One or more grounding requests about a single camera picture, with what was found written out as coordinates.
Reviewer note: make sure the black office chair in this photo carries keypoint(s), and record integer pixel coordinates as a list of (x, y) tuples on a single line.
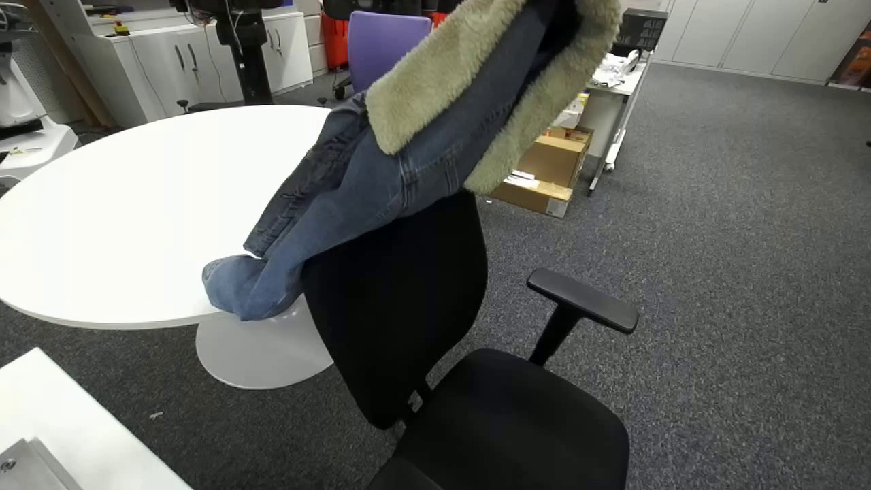
[(394, 299)]

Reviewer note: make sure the white low cabinet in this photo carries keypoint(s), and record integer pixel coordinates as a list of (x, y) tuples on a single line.
[(220, 52)]

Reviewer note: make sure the large cardboard box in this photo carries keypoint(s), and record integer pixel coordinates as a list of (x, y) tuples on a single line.
[(548, 173)]

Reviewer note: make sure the black printer box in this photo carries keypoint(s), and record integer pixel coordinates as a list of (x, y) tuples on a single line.
[(641, 28)]

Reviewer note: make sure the white round table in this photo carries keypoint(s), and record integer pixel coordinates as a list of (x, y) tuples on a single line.
[(115, 235)]

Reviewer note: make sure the purple office chair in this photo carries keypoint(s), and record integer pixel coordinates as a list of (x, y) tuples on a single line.
[(377, 42)]

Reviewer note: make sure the white robot base platform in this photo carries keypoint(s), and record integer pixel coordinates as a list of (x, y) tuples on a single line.
[(40, 401)]

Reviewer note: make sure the denim coat with sherpa lining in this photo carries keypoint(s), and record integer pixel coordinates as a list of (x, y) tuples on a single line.
[(451, 114)]

